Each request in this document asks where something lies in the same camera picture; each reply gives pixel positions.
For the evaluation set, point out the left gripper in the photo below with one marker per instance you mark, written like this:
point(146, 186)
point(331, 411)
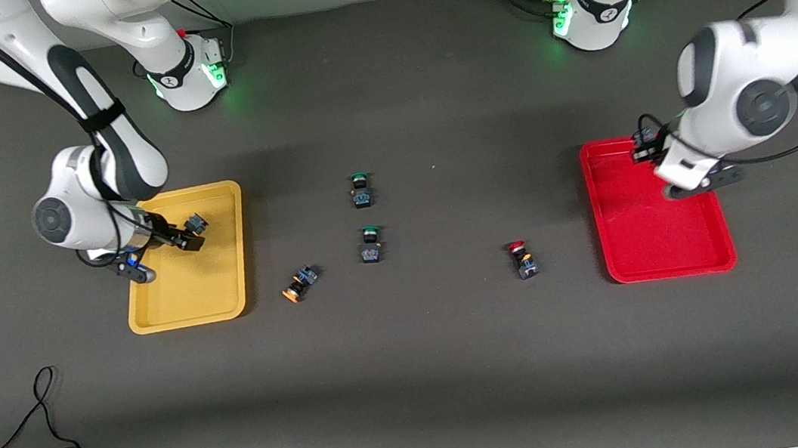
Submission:
point(649, 142)

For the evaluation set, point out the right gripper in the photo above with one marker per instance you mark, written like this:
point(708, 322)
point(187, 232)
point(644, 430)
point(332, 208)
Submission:
point(161, 230)

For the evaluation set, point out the red push button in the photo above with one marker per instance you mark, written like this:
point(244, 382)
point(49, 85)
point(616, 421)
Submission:
point(638, 146)
point(523, 260)

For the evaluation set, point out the yellow push button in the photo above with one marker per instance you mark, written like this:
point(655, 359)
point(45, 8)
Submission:
point(197, 222)
point(301, 282)

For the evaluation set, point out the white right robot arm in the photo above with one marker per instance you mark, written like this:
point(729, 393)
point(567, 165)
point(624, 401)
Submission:
point(134, 173)

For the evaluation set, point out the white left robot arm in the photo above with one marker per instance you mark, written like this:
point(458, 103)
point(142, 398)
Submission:
point(731, 76)

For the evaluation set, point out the yellow plastic tray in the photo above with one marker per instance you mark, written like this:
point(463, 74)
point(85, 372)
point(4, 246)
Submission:
point(200, 279)

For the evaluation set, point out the red plastic tray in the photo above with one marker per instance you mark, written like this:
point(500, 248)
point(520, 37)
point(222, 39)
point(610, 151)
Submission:
point(643, 224)

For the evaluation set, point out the green push button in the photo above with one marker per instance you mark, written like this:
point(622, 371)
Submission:
point(370, 246)
point(361, 192)

